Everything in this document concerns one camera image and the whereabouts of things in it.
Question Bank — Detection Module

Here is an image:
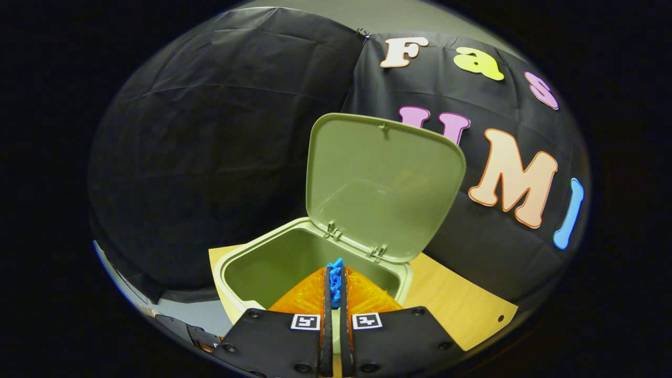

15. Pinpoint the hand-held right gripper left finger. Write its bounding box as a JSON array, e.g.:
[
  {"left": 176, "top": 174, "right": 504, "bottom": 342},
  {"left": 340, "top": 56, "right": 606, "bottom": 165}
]
[{"left": 213, "top": 265, "right": 334, "bottom": 378}]

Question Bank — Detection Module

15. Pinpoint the green desktop garbage bin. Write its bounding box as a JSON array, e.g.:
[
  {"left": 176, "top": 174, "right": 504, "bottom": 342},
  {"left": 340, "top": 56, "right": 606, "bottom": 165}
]
[{"left": 214, "top": 112, "right": 467, "bottom": 337}]

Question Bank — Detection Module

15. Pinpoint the wooden desktop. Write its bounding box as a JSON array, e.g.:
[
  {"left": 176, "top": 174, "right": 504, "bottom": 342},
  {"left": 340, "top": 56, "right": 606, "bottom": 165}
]
[{"left": 208, "top": 244, "right": 519, "bottom": 378}]

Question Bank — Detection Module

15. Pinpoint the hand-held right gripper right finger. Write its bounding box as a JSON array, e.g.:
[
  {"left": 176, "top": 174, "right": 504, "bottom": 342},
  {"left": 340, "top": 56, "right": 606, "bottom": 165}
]
[{"left": 339, "top": 265, "right": 465, "bottom": 378}]

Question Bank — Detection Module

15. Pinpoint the blue paper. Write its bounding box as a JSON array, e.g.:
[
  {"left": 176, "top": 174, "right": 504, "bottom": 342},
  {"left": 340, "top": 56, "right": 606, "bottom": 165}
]
[{"left": 326, "top": 257, "right": 344, "bottom": 309}]

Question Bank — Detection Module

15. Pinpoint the small black box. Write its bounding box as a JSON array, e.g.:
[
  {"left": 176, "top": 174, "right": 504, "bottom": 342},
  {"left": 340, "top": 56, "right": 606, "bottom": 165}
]
[{"left": 154, "top": 313, "right": 222, "bottom": 353}]

